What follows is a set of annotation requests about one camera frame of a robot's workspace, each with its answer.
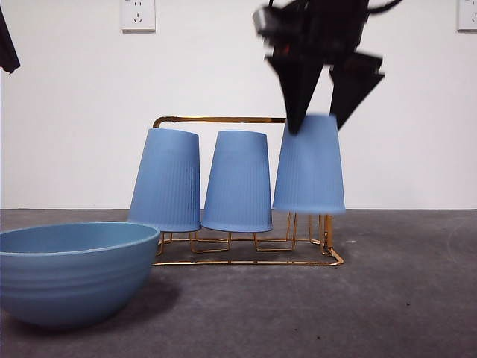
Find blue ribbed cup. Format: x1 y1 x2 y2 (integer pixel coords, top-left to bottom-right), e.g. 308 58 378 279
200 130 274 233
271 113 347 216
127 128 202 232

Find blue ribbed bowl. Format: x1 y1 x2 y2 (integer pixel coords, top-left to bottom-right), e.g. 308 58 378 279
0 222 162 329

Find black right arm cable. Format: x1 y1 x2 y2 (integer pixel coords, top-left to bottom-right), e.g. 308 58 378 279
367 0 402 16

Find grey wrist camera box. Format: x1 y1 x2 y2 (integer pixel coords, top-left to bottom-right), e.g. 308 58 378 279
252 6 299 38

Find gold wire cup rack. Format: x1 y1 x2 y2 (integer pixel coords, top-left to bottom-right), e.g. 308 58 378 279
151 115 346 266

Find white wall socket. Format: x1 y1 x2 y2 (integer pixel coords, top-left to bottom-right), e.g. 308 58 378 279
457 0 477 32
120 0 157 33

